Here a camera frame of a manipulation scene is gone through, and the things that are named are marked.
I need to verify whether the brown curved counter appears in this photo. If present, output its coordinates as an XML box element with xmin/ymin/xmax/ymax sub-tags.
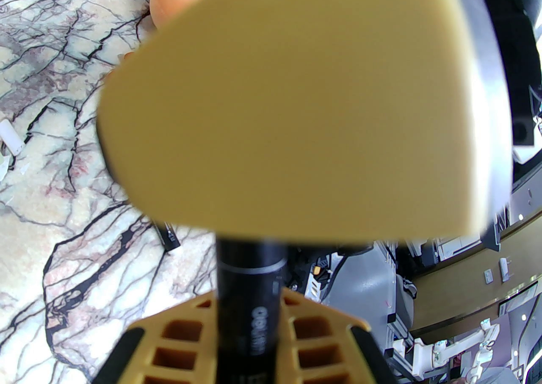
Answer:
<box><xmin>413</xmin><ymin>211</ymin><xmax>542</xmax><ymax>334</ymax></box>

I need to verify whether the black marker pen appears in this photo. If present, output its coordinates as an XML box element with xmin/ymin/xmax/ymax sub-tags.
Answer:
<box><xmin>215</xmin><ymin>233</ymin><xmax>290</xmax><ymax>384</ymax></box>

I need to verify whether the white pen cap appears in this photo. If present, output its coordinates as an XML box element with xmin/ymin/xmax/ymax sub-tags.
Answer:
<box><xmin>0</xmin><ymin>119</ymin><xmax>25</xmax><ymax>155</ymax></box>

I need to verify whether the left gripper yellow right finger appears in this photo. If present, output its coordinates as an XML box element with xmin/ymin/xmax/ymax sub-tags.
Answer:
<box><xmin>279</xmin><ymin>288</ymin><xmax>399</xmax><ymax>384</ymax></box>

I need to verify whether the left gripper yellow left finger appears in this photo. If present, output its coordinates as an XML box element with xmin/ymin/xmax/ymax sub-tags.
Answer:
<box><xmin>94</xmin><ymin>292</ymin><xmax>220</xmax><ymax>384</ymax></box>

